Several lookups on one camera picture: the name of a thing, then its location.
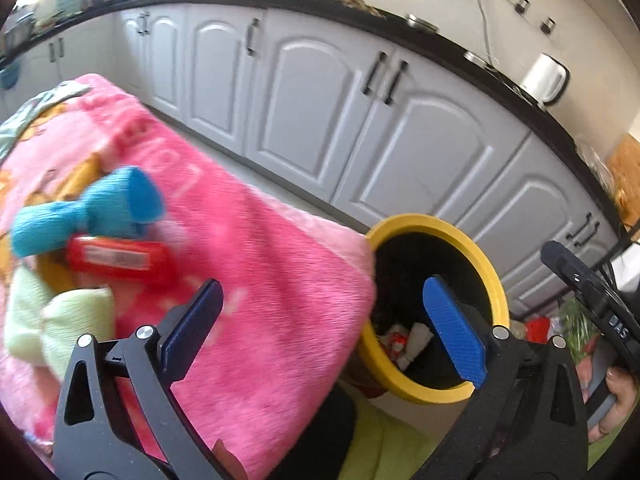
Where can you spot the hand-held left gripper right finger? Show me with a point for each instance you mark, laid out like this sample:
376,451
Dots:
452,330

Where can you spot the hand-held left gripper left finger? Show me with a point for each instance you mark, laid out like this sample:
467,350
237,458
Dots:
192,330

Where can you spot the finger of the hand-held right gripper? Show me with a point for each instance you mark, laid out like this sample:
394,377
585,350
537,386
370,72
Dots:
605,310

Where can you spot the yellow rimmed black trash bin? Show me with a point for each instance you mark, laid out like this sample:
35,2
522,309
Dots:
495,285

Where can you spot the person's right hand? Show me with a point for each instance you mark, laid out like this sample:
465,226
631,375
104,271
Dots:
617,405

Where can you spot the crumpled white red wrapper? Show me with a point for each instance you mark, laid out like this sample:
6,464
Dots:
407,345

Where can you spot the red plastic bag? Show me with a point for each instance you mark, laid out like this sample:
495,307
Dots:
536,330

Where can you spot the pink printed blanket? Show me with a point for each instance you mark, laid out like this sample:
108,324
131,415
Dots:
260,285

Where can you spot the red packet white label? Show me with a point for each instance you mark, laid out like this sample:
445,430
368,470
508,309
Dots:
117,259

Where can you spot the pale green sponge cloth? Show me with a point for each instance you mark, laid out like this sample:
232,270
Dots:
65,320

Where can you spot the yellow green garment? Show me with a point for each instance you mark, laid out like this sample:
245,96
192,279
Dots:
390,445

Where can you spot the wooden board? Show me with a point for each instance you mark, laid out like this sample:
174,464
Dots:
625,170

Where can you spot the blue sponge cloth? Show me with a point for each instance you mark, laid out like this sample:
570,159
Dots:
100,210

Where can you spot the white electric kettle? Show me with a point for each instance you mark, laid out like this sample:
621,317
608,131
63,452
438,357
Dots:
542,80

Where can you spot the white kitchen cabinets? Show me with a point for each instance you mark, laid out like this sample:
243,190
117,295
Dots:
310,100

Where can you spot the light blue printed cloth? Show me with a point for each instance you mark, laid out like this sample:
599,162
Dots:
30,115

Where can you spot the flat steel dish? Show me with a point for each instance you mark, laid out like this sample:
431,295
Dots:
481,60

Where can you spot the black kitchen countertop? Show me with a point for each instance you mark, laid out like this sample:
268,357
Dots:
450,47

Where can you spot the steel bowl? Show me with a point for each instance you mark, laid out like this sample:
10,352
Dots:
422,21

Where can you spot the blue hanging bag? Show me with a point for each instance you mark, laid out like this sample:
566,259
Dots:
9,76

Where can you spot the small dark wall hook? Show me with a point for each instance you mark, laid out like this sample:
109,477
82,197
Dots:
523,4
548,25

